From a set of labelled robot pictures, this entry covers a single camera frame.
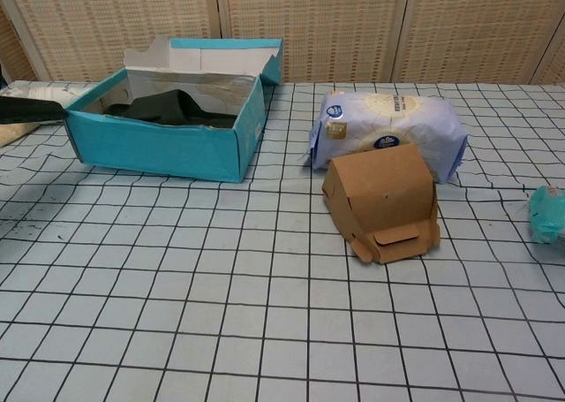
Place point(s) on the teal cardboard shoe box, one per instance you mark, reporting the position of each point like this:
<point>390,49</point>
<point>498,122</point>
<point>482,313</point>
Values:
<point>154,148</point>

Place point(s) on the black slipper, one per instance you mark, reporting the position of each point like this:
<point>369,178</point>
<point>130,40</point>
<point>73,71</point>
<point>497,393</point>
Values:
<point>31,109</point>
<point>167,106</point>

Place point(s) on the brown cardboard takeaway box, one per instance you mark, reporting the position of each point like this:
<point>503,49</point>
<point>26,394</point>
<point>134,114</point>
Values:
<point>379,199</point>

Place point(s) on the blue checkered tablecloth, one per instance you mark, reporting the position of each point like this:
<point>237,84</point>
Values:
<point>243,309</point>

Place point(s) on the blue white tissue pack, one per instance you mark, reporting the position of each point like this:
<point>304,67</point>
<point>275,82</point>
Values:
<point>397,119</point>

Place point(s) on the woven bamboo folding screen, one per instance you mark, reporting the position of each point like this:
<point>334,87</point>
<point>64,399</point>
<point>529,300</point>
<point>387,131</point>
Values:
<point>353,26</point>

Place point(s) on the stack of paper cups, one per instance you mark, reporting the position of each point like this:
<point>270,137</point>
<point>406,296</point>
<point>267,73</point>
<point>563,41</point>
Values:
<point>57,93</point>

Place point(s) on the teal plastic snack bag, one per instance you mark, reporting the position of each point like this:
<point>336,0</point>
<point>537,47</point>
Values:
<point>547,216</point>

